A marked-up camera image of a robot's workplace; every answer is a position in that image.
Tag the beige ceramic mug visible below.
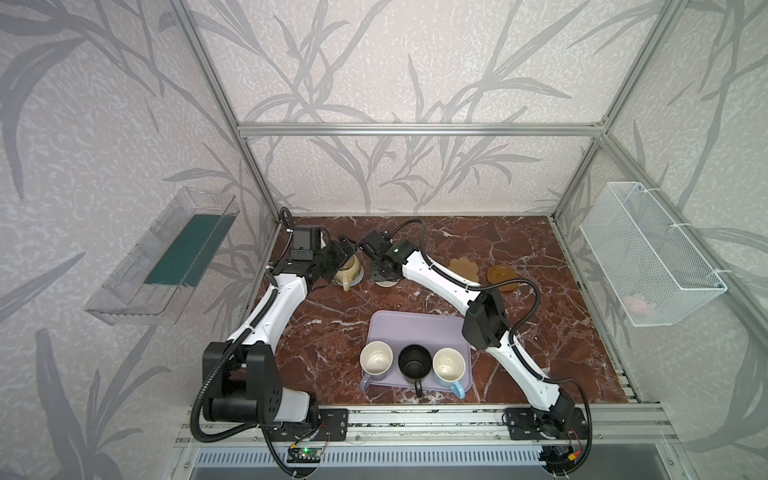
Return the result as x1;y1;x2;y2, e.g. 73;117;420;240
333;254;364;292

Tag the white patterned round coaster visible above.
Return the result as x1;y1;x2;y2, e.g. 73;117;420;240
374;280;400;288

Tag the blue-grey round coaster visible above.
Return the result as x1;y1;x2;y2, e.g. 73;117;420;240
340;270;364;290

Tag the white mug purple handle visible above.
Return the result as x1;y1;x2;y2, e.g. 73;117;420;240
359;341;394;391

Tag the black mug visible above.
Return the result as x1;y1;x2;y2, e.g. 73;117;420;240
398;344;432;399

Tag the brown wooden round coaster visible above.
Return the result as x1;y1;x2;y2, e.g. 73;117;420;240
486;265;519;293

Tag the white mug blue outside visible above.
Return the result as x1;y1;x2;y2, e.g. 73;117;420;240
432;348;466;399

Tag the cork paw-shaped coaster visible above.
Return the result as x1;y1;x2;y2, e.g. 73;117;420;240
448;257;480;283

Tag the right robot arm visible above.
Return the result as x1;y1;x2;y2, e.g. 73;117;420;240
360;231;576;438

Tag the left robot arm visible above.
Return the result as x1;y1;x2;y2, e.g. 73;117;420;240
189;226;357;443

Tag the lavender tray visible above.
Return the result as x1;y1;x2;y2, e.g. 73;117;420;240
360;310;473;395

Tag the green circuit board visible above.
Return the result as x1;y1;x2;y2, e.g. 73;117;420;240
287;444;326;464

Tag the pink object in basket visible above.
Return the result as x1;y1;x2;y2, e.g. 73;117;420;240
622;293;656;316

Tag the clear plastic wall bin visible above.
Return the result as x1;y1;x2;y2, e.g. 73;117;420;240
85;187;240;326

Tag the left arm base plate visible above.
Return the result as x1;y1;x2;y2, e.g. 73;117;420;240
267;408;349;442

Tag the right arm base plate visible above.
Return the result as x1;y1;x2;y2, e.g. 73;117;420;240
502;407;590;442

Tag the white wire mesh basket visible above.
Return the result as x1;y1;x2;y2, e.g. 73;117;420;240
580;182;728;327

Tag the aluminium mounting rail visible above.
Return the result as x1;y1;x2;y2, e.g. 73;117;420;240
173;403;679;449

